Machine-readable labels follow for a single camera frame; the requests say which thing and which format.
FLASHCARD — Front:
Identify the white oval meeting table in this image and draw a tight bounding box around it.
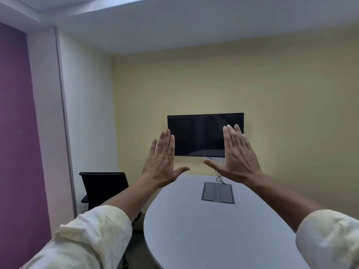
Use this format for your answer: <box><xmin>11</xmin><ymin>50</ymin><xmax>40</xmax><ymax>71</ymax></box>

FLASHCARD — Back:
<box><xmin>143</xmin><ymin>173</ymin><xmax>310</xmax><ymax>269</ymax></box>

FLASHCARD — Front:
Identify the grey table cable box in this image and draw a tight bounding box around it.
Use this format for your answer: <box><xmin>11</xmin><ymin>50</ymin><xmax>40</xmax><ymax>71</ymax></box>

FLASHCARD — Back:
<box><xmin>200</xmin><ymin>182</ymin><xmax>236</xmax><ymax>205</ymax></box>

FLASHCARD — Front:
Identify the black wall-mounted television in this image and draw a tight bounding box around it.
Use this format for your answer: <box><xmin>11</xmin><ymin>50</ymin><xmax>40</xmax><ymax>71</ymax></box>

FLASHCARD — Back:
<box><xmin>167</xmin><ymin>112</ymin><xmax>245</xmax><ymax>158</ymax></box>

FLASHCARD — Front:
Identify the person's left white sleeve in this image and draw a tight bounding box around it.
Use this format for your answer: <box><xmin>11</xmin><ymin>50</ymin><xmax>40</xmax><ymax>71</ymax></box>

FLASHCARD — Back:
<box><xmin>21</xmin><ymin>205</ymin><xmax>133</xmax><ymax>269</ymax></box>

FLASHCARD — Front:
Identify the person's left forearm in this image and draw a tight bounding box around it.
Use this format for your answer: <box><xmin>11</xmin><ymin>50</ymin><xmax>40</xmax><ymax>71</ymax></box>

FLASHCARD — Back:
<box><xmin>102</xmin><ymin>173</ymin><xmax>162</xmax><ymax>223</ymax></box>

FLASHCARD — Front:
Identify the person's right white sleeve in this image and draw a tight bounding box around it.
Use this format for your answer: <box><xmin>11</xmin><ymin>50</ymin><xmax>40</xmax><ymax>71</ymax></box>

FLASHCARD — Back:
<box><xmin>295</xmin><ymin>209</ymin><xmax>359</xmax><ymax>269</ymax></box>

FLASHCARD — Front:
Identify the person's right hand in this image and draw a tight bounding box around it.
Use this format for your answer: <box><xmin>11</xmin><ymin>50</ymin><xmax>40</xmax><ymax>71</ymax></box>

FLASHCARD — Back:
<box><xmin>203</xmin><ymin>124</ymin><xmax>263</xmax><ymax>185</ymax></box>

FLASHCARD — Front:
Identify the person's left hand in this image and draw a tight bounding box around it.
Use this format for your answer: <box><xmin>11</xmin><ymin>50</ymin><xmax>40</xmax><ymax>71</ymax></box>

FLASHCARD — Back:
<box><xmin>141</xmin><ymin>129</ymin><xmax>191</xmax><ymax>189</ymax></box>

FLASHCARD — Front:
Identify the person's right forearm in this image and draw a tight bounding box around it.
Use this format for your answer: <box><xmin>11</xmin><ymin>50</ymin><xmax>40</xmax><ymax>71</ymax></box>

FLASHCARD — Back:
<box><xmin>244</xmin><ymin>171</ymin><xmax>326</xmax><ymax>233</ymax></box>

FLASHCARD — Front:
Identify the black mesh office chair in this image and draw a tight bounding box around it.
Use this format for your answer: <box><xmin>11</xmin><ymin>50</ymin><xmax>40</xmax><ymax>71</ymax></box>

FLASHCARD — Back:
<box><xmin>79</xmin><ymin>172</ymin><xmax>142</xmax><ymax>225</ymax></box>

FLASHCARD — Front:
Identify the person's white sleeve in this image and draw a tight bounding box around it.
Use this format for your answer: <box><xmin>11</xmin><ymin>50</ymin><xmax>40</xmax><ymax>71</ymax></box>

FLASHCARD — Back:
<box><xmin>21</xmin><ymin>205</ymin><xmax>133</xmax><ymax>269</ymax></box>
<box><xmin>295</xmin><ymin>209</ymin><xmax>359</xmax><ymax>269</ymax></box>

